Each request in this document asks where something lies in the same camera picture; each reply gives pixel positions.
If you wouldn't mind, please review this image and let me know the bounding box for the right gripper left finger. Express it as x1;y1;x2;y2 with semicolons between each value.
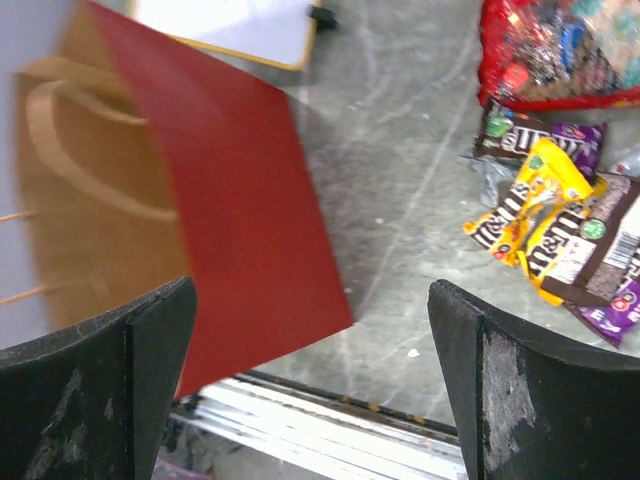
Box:
1;277;197;479

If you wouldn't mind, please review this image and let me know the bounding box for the red paper bag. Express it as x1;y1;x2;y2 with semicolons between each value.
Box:
13;1;353;396

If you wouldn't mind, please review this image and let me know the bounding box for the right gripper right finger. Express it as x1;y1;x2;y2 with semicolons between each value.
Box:
428;280;639;480

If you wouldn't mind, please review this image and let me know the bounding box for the red cookie snack bag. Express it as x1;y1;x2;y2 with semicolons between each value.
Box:
478;1;639;111

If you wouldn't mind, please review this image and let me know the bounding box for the silver foil snack packet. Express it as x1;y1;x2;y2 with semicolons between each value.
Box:
607;145;640;178

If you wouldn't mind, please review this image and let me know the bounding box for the small whiteboard yellow frame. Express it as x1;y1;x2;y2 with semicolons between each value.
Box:
125;0;338;71

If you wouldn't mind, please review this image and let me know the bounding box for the aluminium rail frame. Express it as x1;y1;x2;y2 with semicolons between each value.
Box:
164;371;467;479

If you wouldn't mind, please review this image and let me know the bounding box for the yellow M&M packet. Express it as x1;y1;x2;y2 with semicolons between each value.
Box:
517;174;609;307
463;138;593;266

